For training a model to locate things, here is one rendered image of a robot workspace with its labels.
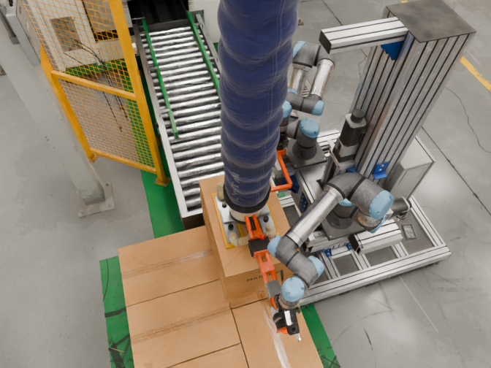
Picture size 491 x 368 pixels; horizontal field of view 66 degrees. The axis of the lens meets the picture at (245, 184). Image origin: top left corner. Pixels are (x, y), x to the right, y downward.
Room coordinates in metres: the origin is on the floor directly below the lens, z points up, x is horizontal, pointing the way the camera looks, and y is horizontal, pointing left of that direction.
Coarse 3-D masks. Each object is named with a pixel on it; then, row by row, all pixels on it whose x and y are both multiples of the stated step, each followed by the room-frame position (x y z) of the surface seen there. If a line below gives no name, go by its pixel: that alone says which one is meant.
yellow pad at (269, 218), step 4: (268, 204) 1.08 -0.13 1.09; (272, 212) 1.03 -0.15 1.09; (260, 216) 1.00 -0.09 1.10; (264, 216) 0.99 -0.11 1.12; (268, 216) 1.01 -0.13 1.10; (272, 216) 1.01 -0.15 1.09; (260, 220) 0.98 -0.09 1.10; (264, 220) 0.97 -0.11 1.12; (268, 220) 0.98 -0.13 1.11; (272, 220) 0.99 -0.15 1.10; (260, 224) 0.96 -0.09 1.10; (264, 224) 0.96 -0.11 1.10; (272, 224) 0.96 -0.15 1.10; (276, 224) 0.96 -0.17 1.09; (264, 228) 0.94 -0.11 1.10; (276, 228) 0.94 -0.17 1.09; (276, 232) 0.92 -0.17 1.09
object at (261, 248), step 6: (264, 234) 0.83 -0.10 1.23; (252, 240) 0.80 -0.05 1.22; (258, 240) 0.80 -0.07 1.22; (264, 240) 0.80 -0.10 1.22; (252, 246) 0.77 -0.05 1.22; (258, 246) 0.77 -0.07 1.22; (264, 246) 0.77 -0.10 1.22; (252, 252) 0.74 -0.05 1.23; (258, 252) 0.74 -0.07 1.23; (264, 252) 0.75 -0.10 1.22
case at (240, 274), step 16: (208, 192) 1.15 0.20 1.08; (272, 192) 1.18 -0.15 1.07; (208, 208) 1.05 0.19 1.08; (272, 208) 1.07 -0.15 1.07; (208, 224) 1.03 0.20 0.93; (240, 224) 0.96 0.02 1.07; (288, 224) 0.98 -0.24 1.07; (224, 256) 0.78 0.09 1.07; (240, 256) 0.78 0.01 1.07; (272, 256) 0.79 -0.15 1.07; (224, 272) 0.69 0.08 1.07; (240, 272) 0.70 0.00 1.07; (256, 272) 0.72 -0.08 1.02; (288, 272) 0.78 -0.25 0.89; (224, 288) 0.69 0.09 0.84; (240, 288) 0.69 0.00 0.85; (256, 288) 0.73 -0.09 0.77
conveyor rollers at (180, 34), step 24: (144, 48) 3.16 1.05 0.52; (168, 48) 3.15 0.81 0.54; (192, 48) 3.16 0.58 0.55; (168, 72) 2.79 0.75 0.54; (192, 72) 2.80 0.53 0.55; (216, 72) 2.85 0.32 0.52; (192, 96) 2.50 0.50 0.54; (216, 96) 2.50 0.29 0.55; (168, 120) 2.18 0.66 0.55; (192, 120) 2.22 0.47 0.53; (216, 120) 2.21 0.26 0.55; (192, 144) 1.95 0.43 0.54; (216, 144) 1.96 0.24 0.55; (192, 168) 1.71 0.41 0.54; (216, 168) 1.73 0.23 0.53; (192, 192) 1.49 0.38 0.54
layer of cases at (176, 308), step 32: (128, 256) 0.98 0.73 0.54; (160, 256) 0.99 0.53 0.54; (192, 256) 1.00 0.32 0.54; (128, 288) 0.77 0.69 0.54; (160, 288) 0.78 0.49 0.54; (192, 288) 0.79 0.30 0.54; (128, 320) 0.58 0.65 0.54; (160, 320) 0.59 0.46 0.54; (192, 320) 0.60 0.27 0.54; (224, 320) 0.61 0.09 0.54; (256, 320) 0.62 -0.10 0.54; (160, 352) 0.42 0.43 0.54; (192, 352) 0.42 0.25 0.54; (224, 352) 0.43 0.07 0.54; (256, 352) 0.44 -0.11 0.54; (288, 352) 0.45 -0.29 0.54
